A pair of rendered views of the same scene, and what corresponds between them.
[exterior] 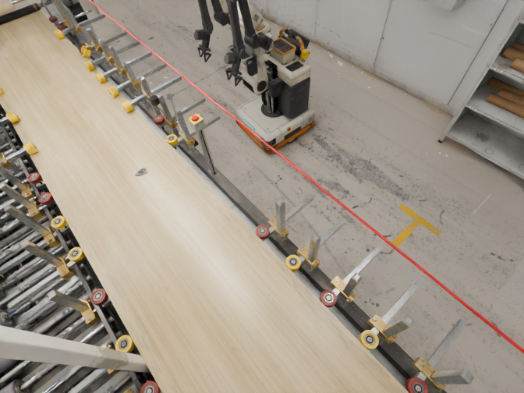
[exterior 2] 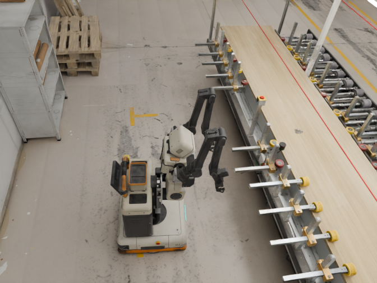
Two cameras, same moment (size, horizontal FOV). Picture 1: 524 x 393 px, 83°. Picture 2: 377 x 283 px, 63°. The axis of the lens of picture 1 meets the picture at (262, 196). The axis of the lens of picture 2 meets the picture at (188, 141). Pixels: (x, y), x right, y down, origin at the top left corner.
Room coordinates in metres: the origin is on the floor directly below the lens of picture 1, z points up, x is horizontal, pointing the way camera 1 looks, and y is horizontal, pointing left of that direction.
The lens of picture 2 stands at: (3.83, 0.60, 3.01)
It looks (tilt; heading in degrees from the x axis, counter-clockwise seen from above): 46 degrees down; 202
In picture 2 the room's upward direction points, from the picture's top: 6 degrees clockwise
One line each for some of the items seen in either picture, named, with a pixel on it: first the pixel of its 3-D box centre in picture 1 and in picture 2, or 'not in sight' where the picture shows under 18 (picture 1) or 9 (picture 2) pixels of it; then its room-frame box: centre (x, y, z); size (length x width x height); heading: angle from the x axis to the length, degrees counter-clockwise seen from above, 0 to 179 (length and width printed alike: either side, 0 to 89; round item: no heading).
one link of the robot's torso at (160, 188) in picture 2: (263, 86); (169, 183); (2.34, -0.13, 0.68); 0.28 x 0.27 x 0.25; 31
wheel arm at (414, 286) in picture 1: (391, 313); (214, 54); (0.25, -0.57, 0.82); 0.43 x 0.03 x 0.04; 125
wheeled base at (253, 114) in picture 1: (274, 117); (152, 218); (2.47, -0.24, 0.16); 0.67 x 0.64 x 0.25; 121
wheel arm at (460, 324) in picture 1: (437, 355); (210, 44); (0.05, -0.72, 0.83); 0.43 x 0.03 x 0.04; 125
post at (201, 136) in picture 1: (206, 151); (254, 120); (1.38, 0.34, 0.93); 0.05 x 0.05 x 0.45; 35
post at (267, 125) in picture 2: (186, 135); (262, 141); (1.60, 0.49, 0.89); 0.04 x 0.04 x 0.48; 35
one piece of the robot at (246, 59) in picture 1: (243, 56); (185, 167); (2.32, 0.01, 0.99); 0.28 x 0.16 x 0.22; 31
